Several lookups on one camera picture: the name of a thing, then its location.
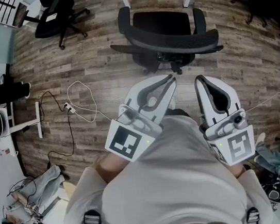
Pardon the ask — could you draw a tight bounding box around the person's grey shirt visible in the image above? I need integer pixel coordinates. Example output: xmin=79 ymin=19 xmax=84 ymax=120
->
xmin=50 ymin=101 xmax=280 ymax=224

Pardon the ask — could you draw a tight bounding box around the white power strip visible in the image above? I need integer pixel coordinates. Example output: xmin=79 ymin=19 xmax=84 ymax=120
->
xmin=63 ymin=101 xmax=76 ymax=114

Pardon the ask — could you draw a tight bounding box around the person's right forearm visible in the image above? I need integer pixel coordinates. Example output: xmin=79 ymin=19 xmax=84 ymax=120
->
xmin=227 ymin=162 xmax=247 ymax=180

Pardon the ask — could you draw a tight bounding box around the black cable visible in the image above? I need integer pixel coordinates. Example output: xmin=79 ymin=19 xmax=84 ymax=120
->
xmin=36 ymin=88 xmax=79 ymax=171

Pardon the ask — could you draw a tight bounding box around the white side table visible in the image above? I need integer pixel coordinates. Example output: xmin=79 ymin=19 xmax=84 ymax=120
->
xmin=0 ymin=100 xmax=47 ymax=159

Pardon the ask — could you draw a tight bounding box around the thin white cable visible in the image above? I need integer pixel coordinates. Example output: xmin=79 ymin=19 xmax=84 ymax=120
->
xmin=240 ymin=82 xmax=280 ymax=114

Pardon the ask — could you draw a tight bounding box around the black mesh office chair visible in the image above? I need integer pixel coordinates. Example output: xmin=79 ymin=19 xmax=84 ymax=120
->
xmin=105 ymin=0 xmax=227 ymax=85

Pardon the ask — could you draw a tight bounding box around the light wooden board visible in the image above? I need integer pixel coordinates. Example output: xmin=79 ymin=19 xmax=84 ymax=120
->
xmin=62 ymin=179 xmax=78 ymax=199

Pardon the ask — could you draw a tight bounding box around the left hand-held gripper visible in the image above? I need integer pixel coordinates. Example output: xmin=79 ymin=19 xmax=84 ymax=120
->
xmin=95 ymin=73 xmax=188 ymax=166

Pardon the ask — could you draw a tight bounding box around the white phone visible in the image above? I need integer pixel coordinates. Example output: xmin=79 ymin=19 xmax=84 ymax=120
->
xmin=44 ymin=12 xmax=58 ymax=23

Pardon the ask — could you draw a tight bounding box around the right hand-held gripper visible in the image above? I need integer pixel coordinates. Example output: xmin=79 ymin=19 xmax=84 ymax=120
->
xmin=191 ymin=68 xmax=258 ymax=170

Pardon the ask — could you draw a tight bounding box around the person's left forearm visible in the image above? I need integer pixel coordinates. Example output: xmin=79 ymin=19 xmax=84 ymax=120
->
xmin=93 ymin=150 xmax=138 ymax=186

